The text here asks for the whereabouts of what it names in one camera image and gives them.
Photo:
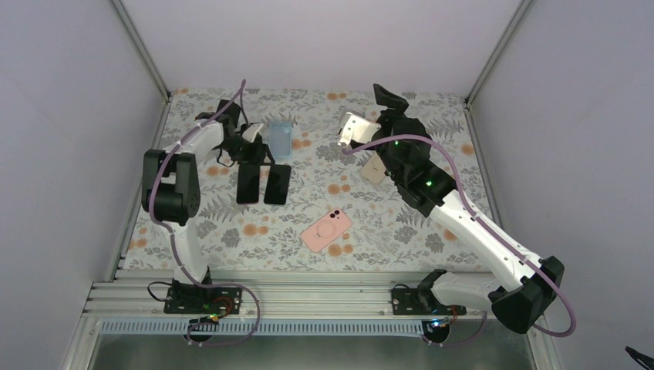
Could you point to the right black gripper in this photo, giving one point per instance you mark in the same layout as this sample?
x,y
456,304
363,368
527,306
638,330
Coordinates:
x,y
385,98

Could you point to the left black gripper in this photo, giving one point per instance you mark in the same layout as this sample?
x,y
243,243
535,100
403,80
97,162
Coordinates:
x,y
255,154

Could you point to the black smartphone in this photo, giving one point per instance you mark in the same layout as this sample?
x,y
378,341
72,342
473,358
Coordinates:
x,y
248,186
276,190

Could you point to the light blue phone case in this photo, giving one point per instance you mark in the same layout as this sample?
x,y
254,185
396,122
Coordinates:
x,y
280,140

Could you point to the beige phone case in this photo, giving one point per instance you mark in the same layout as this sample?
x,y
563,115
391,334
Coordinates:
x,y
374,170

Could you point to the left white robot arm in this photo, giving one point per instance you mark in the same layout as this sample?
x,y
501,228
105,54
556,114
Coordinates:
x,y
171,192

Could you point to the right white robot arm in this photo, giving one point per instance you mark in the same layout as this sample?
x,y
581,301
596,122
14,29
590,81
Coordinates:
x,y
523,284

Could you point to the pink phone case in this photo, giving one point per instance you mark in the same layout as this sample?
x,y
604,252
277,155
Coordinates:
x,y
326,230

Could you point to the floral patterned table mat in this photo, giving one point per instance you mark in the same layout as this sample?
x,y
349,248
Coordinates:
x,y
386,234

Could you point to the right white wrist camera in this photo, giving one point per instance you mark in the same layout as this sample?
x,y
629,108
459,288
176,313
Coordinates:
x,y
356,129

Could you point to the aluminium corner frame post right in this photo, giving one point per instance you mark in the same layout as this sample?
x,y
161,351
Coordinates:
x,y
506,36

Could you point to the aluminium corner frame post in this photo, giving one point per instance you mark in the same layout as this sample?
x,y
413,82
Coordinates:
x,y
506,36
141,48

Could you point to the aluminium corner frame post left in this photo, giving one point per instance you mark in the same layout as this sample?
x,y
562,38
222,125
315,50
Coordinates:
x,y
141,48

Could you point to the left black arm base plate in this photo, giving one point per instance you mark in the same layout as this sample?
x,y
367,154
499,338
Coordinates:
x,y
192,300

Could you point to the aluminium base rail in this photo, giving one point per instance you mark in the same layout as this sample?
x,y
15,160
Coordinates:
x,y
282,294

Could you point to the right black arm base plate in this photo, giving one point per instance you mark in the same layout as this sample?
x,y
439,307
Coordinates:
x,y
406,301

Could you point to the grey slotted cable duct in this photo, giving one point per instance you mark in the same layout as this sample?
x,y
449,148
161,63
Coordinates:
x,y
241,327

